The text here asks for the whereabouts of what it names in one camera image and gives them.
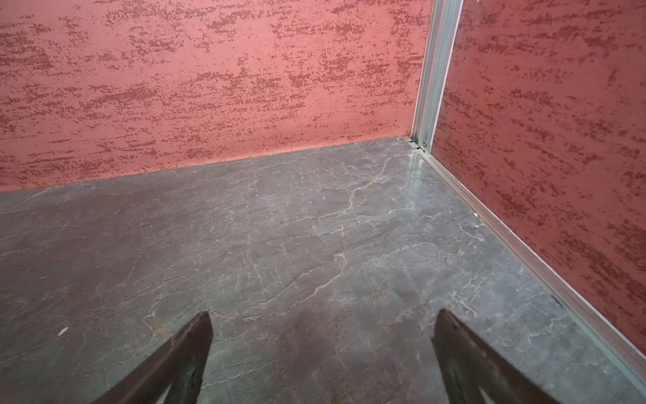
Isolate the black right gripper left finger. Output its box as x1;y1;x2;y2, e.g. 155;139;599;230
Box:
95;311;213;403

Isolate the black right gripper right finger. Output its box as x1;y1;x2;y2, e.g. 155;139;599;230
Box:
432;309;557;403

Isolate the aluminium right floor rail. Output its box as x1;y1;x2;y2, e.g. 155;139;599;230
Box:
418;149;645;394

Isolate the aluminium right corner post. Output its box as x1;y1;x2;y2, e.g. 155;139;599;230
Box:
410;0;464;154

